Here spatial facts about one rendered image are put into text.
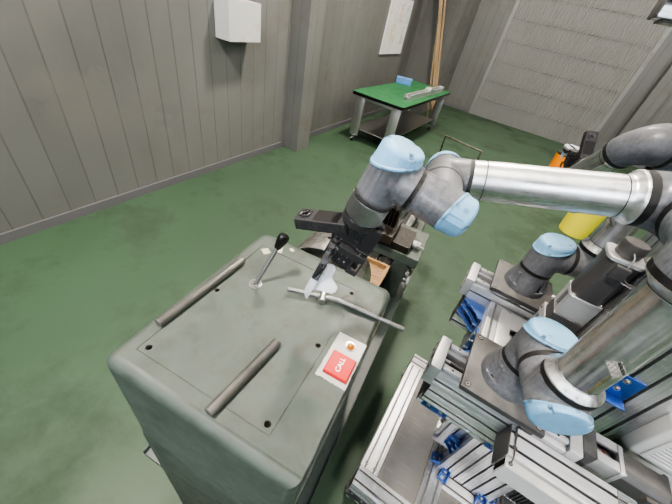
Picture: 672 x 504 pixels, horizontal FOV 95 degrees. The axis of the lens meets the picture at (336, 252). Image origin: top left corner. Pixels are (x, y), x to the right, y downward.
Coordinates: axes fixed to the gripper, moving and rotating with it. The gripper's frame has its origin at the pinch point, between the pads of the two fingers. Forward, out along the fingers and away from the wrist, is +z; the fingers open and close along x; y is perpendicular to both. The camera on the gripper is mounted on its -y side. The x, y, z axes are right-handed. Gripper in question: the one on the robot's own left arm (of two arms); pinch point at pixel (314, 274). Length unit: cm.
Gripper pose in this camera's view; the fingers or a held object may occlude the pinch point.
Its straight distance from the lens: 71.3
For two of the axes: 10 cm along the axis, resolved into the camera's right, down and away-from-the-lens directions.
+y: 8.7, 4.9, 0.4
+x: 3.0, -5.8, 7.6
